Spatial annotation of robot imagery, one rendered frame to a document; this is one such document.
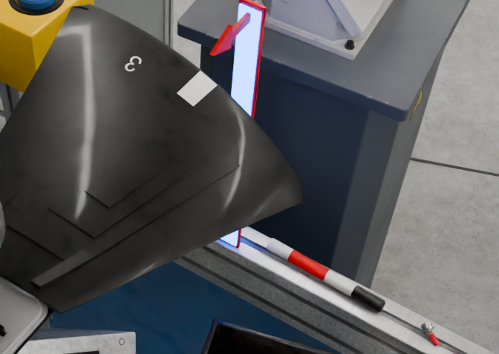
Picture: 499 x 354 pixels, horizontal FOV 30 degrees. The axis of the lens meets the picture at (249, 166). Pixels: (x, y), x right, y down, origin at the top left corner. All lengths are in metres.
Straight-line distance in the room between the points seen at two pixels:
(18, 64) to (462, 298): 1.36
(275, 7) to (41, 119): 0.53
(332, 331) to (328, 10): 0.37
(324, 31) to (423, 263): 1.08
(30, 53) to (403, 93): 0.44
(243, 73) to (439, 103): 1.69
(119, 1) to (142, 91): 1.39
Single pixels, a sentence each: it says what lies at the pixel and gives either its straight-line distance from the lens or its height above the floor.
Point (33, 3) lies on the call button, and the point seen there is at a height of 1.08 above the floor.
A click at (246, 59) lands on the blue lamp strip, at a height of 1.13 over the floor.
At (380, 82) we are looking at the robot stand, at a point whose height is 0.93.
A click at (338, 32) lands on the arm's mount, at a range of 1.13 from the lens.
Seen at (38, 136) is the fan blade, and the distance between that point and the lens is 0.66.
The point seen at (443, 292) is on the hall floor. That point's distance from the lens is 2.10.
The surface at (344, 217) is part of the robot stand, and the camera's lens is 1.28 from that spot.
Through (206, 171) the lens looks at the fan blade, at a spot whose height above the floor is 1.17.
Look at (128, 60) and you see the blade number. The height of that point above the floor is 1.20.
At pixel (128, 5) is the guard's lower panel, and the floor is 0.35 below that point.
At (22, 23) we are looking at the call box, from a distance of 0.94.
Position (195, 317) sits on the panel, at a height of 0.66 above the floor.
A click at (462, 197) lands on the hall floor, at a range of 2.28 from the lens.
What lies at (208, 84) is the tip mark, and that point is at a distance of 0.71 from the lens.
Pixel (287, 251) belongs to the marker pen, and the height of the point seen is 0.87.
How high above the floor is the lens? 1.67
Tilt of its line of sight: 48 degrees down
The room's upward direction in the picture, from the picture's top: 6 degrees clockwise
